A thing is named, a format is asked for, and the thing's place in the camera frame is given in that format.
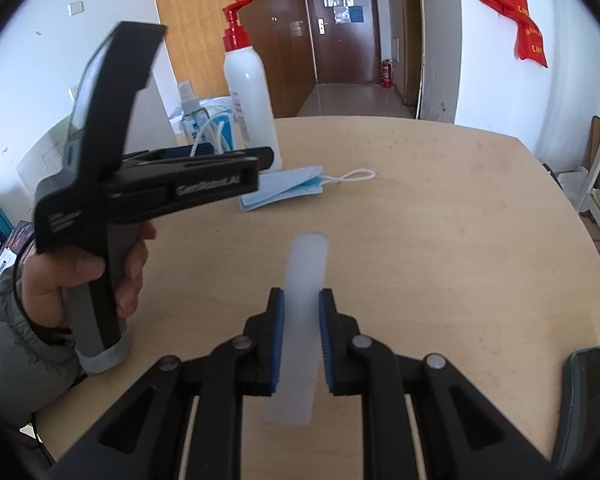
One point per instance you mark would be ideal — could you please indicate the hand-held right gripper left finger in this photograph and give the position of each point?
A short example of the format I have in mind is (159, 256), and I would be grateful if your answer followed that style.
(278, 340)

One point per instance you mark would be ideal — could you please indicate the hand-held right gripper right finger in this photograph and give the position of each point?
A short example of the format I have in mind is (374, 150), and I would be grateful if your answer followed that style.
(325, 340)

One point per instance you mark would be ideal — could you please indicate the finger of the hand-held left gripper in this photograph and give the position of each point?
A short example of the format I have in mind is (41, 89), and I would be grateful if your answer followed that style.
(220, 159)

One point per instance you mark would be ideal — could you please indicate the translucent white plastic strip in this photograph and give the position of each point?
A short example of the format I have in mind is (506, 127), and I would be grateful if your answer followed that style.
(305, 280)

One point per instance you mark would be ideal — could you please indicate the blue face mask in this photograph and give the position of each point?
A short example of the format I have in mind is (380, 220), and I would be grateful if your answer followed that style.
(280, 187)

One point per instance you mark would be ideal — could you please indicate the person's left forearm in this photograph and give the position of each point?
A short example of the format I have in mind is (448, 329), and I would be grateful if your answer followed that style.
(10, 350)

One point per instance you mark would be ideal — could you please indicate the person's left hand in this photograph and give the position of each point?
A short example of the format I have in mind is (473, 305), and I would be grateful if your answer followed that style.
(45, 280)

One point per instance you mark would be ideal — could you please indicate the clear spray bottle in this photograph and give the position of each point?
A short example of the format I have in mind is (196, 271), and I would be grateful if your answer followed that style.
(195, 117)

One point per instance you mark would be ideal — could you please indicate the light blue cloth pile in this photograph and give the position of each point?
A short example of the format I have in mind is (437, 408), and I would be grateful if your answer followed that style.
(219, 107)

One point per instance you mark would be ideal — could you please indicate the white bottle with red pump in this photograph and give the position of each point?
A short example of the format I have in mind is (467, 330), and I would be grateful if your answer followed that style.
(250, 90)

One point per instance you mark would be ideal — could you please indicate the wooden wardrobe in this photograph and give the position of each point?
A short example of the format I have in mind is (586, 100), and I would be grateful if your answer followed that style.
(195, 35)

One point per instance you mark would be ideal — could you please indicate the dark brown entry door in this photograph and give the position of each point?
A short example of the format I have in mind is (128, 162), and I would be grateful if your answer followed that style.
(350, 50)

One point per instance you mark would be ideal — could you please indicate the red fire extinguisher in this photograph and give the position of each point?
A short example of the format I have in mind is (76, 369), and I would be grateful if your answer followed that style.
(387, 74)

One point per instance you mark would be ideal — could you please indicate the dark chair back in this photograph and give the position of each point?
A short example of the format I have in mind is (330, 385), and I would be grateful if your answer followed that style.
(585, 410)

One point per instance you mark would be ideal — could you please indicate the brown leaning board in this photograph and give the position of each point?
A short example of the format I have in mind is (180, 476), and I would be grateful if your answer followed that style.
(596, 135)

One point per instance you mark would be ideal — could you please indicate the white wall switch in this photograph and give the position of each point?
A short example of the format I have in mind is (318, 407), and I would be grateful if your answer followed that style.
(75, 8)

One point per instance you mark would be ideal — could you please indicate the brown side door frame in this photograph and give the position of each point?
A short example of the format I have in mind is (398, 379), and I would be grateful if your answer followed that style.
(411, 35)

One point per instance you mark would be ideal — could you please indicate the white metal bunk bed frame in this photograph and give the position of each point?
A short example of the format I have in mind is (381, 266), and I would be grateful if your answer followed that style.
(597, 170)

